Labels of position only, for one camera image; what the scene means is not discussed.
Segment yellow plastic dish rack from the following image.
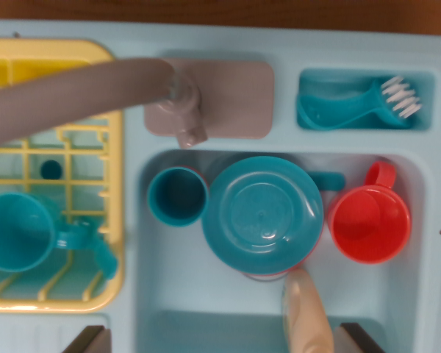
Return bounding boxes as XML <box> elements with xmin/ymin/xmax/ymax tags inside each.
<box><xmin>0</xmin><ymin>38</ymin><xmax>126</xmax><ymax>313</ymax></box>

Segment grey toy faucet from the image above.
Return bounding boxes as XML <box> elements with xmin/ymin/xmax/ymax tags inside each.
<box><xmin>0</xmin><ymin>57</ymin><xmax>275</xmax><ymax>150</ymax></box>

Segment teal plastic plate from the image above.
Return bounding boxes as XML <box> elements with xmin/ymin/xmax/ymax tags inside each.
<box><xmin>201</xmin><ymin>156</ymin><xmax>324</xmax><ymax>275</ymax></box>

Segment teal utensil handle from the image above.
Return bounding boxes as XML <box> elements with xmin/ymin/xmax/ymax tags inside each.
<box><xmin>308</xmin><ymin>171</ymin><xmax>346</xmax><ymax>192</ymax></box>

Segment grey sink drain ring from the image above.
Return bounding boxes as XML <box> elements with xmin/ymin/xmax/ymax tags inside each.
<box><xmin>245</xmin><ymin>272</ymin><xmax>291</xmax><ymax>283</ymax></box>

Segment teal dish brush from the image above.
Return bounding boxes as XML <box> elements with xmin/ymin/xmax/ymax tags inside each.
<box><xmin>296</xmin><ymin>75</ymin><xmax>423</xmax><ymax>130</ymax></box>

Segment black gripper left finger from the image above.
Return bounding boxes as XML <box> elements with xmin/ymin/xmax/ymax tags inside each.
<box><xmin>62</xmin><ymin>325</ymin><xmax>113</xmax><ymax>353</ymax></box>

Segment teal plastic cup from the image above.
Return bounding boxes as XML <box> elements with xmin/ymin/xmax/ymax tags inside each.
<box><xmin>148</xmin><ymin>167</ymin><xmax>209</xmax><ymax>227</ymax></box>

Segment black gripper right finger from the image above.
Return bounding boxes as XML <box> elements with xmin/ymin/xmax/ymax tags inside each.
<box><xmin>334</xmin><ymin>322</ymin><xmax>381</xmax><ymax>353</ymax></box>

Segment red plastic mug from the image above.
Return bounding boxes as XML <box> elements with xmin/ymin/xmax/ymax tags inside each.
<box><xmin>326</xmin><ymin>160</ymin><xmax>412</xmax><ymax>264</ymax></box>

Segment light blue toy sink unit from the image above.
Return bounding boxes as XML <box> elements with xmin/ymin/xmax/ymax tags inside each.
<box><xmin>0</xmin><ymin>20</ymin><xmax>441</xmax><ymax>353</ymax></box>

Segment teal plastic mug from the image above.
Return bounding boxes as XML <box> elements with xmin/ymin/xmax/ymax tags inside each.
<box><xmin>0</xmin><ymin>193</ymin><xmax>118</xmax><ymax>280</ymax></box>

